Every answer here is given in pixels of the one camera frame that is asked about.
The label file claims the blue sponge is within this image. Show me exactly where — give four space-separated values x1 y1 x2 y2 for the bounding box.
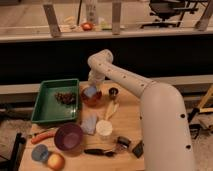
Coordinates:
83 86 97 98

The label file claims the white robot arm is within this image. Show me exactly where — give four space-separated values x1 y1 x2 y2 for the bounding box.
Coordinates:
88 49 196 171

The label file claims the red bowl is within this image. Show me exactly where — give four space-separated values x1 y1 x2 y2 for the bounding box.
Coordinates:
81 88 102 107

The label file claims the purple bowl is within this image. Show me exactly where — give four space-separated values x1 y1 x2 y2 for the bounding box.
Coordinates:
54 123 83 151

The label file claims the small metal cup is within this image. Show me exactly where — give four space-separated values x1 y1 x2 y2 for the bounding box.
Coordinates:
109 87 119 100

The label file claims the bunch of dark grapes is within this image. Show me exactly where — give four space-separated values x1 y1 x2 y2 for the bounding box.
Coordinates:
55 92 76 105

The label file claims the yellow banana peel toy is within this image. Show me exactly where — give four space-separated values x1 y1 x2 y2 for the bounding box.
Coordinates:
105 101 119 120

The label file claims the light blue cloth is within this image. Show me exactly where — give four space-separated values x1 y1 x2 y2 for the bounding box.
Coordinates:
81 115 98 135

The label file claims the white cup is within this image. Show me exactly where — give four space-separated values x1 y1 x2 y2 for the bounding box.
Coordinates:
96 120 113 138

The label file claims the red fruit on shelf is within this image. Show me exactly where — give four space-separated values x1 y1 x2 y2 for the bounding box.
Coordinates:
81 22 94 31

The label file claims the green plastic tray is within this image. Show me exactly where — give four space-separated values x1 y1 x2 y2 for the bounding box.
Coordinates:
31 79 79 124

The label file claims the black tape roll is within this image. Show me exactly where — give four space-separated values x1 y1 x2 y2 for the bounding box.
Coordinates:
117 136 131 148

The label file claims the orange carrot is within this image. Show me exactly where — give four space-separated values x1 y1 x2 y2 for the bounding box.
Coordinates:
31 131 55 144

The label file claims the black rectangular remote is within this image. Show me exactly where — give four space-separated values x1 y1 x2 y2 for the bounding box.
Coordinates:
132 141 143 158

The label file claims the red yellow apple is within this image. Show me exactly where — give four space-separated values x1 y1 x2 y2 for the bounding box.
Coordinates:
47 153 65 170

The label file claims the blue round lid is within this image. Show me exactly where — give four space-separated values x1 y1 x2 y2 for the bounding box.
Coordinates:
31 144 49 163

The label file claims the black office chair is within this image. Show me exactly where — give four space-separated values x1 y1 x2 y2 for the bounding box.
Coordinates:
141 0 198 28

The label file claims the black chair beside table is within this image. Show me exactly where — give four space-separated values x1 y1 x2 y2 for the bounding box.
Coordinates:
0 133 26 171

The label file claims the black handled spoon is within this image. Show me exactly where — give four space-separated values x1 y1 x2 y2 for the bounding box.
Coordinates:
84 149 116 157

